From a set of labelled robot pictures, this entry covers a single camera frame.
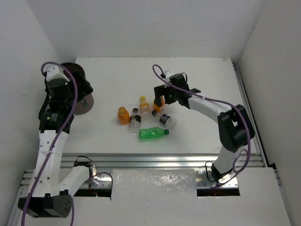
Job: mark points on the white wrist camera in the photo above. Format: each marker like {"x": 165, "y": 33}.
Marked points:
{"x": 166, "y": 75}
{"x": 54, "y": 72}

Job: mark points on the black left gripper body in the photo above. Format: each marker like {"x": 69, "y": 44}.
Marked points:
{"x": 83, "y": 86}

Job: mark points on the orange bottle orange cap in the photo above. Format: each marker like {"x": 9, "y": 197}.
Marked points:
{"x": 159, "y": 108}

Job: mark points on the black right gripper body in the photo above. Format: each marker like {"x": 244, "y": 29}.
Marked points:
{"x": 170, "y": 94}

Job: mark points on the brown plastic waste bin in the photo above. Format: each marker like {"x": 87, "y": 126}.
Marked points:
{"x": 85, "y": 100}

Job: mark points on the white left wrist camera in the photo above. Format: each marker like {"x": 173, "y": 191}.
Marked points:
{"x": 54, "y": 72}

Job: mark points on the aluminium rail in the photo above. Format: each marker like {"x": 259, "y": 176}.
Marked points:
{"x": 257, "y": 139}
{"x": 147, "y": 161}

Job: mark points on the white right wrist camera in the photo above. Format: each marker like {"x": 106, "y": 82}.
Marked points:
{"x": 166, "y": 75}

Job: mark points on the clear bottle yellow cap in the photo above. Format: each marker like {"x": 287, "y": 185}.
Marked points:
{"x": 145, "y": 109}

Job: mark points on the aluminium front rail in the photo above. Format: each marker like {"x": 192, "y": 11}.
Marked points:
{"x": 147, "y": 161}

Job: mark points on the clear Pepsi bottle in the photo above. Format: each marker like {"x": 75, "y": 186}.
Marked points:
{"x": 164, "y": 119}

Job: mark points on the crushed green bottle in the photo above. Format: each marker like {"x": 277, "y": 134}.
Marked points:
{"x": 152, "y": 134}

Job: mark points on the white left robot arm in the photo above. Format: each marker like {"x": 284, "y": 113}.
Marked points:
{"x": 48, "y": 196}

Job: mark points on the aluminium right side rail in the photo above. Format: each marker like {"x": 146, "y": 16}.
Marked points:
{"x": 257, "y": 139}

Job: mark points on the small orange juice bottle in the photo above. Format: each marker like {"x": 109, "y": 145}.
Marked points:
{"x": 123, "y": 116}

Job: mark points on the clear bottle black label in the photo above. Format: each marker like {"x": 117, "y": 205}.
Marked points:
{"x": 135, "y": 120}

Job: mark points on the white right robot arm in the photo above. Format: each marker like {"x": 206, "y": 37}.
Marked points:
{"x": 234, "y": 126}

